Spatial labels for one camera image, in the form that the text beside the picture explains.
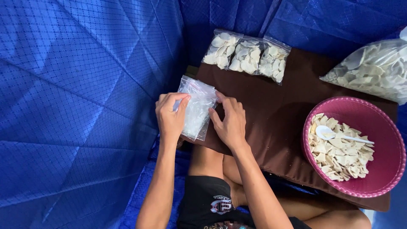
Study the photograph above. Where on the filled clear bag of chips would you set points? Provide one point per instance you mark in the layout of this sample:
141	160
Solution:
221	48
273	62
246	57

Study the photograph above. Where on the brown cloth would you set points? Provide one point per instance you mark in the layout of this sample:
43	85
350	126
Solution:
276	121

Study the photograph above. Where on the white plastic spoon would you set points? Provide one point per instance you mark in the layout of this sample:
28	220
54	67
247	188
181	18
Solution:
330	133

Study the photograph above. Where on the person's black shorts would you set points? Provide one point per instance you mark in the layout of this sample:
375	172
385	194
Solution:
210	203

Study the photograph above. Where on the blue patterned fabric sheet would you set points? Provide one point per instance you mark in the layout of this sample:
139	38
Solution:
82	108

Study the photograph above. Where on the person's legs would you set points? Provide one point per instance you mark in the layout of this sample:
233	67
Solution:
222	171

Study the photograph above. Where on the pink plastic basin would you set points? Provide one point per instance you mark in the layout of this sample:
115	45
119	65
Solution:
386	152

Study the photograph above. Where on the heap of white chips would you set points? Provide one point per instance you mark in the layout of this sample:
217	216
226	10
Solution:
340	157

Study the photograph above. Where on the person's right hand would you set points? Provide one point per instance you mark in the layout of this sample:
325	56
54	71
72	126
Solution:
230	122

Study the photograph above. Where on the person's left hand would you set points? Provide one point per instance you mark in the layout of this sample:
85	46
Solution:
170	119

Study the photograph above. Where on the large clear bag of chips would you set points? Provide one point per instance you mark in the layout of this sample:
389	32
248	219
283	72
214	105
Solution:
372	71

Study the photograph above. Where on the stack of clear zip bags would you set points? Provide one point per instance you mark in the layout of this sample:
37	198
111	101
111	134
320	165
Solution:
197	106

